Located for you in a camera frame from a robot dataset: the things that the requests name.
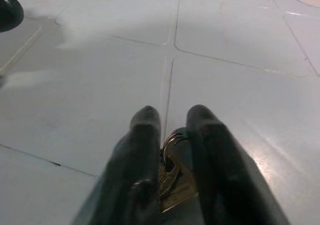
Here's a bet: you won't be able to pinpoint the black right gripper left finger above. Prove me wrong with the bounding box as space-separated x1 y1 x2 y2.
74 105 161 225

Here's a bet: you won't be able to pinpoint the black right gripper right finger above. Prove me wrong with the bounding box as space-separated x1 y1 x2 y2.
185 104 293 225

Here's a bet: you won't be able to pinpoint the brass keys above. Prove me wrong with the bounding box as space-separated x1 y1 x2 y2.
159 127 201 215

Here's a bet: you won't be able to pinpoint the black robot foot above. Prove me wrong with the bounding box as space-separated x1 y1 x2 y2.
0 0 25 33

